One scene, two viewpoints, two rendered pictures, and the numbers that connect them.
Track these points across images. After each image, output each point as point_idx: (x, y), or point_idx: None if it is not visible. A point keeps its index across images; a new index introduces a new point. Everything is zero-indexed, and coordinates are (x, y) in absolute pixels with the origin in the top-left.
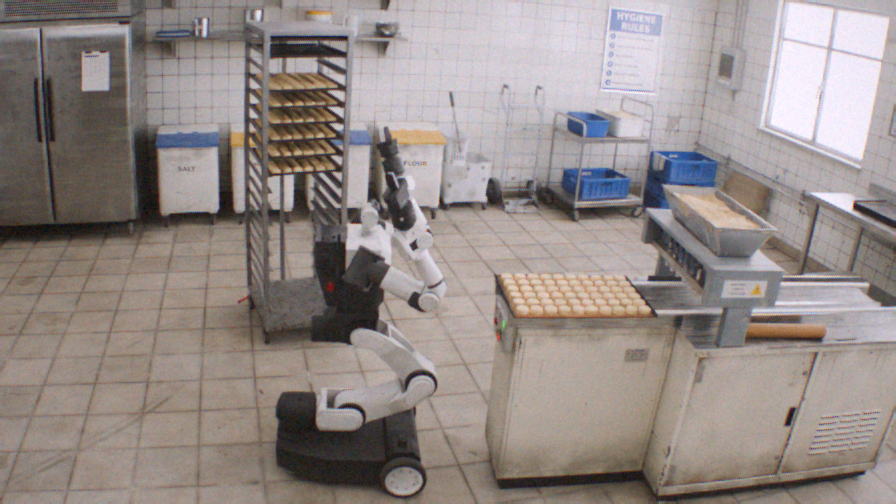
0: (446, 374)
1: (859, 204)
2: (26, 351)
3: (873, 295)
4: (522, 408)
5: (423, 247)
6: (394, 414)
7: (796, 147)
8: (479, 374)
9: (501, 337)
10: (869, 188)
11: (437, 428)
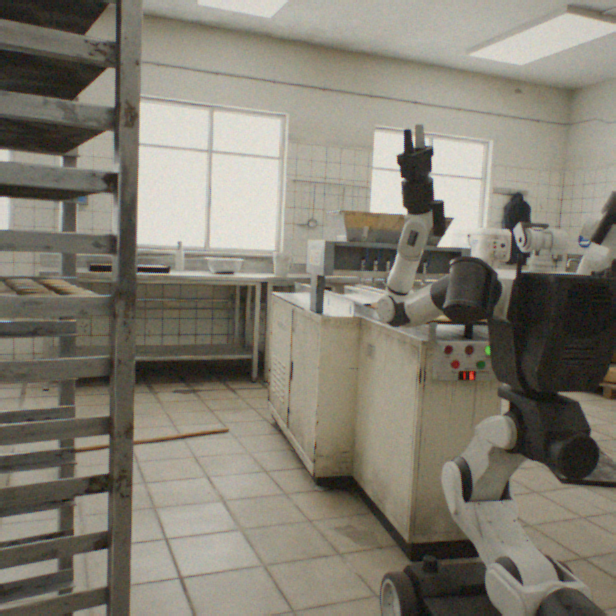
0: (217, 594)
1: (99, 265)
2: None
3: (110, 349)
4: None
5: (586, 253)
6: (456, 577)
7: None
8: (213, 566)
9: (483, 369)
10: (42, 260)
11: (379, 599)
